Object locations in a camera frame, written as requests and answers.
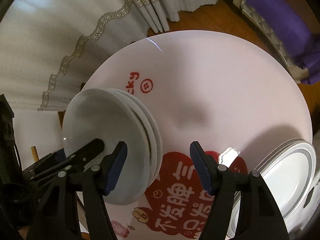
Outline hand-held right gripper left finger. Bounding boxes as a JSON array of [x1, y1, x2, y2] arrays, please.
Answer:
[[25, 141, 128, 240]]

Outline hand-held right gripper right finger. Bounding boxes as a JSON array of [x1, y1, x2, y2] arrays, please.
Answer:
[[189, 141, 291, 240]]

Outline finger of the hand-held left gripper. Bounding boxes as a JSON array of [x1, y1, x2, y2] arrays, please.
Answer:
[[51, 149, 67, 163], [66, 138, 105, 167]]

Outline white bowl with grey band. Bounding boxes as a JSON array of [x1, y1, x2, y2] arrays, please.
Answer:
[[62, 88, 152, 200], [112, 89, 159, 185], [120, 91, 163, 180]]

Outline white plate with grey rim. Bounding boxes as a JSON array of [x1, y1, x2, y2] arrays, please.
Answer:
[[251, 138, 314, 177], [229, 144, 317, 233]]

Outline person's left forearm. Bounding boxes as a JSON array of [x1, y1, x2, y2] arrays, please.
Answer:
[[0, 182, 37, 240]]

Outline wooden rack with white joints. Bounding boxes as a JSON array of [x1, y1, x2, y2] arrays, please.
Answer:
[[30, 145, 41, 164]]

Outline pink round printed table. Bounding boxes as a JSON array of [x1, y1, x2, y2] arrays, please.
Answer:
[[80, 30, 313, 240]]

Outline white lace-trimmed curtain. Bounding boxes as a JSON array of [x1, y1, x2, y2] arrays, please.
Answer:
[[0, 0, 234, 112]]

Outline grey patterned bedding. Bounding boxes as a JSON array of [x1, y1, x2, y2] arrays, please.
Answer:
[[234, 0, 304, 75]]

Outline purple cloth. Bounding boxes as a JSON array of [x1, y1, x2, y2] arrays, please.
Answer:
[[240, 0, 320, 85]]

